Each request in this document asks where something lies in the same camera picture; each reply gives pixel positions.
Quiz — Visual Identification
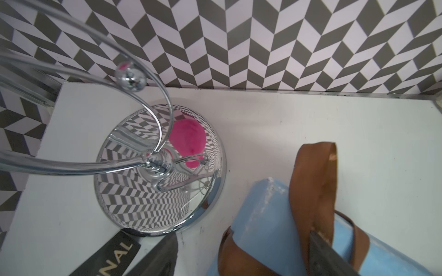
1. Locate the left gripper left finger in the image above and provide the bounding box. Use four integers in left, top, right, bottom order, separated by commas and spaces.
127, 233, 178, 276

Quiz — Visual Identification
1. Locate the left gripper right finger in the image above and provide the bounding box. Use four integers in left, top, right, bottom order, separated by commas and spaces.
308, 231, 359, 276

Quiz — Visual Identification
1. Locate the black ribbon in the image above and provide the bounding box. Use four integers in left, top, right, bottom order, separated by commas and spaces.
70, 231, 141, 276

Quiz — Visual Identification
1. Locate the blue gift box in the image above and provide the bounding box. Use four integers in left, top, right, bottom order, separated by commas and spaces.
230, 178, 431, 276

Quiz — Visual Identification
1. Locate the brown ribbon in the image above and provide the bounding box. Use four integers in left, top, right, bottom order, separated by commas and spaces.
211, 142, 369, 276

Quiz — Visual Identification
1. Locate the silver pink jewelry stand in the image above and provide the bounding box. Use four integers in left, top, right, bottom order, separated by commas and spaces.
1, 1, 227, 237

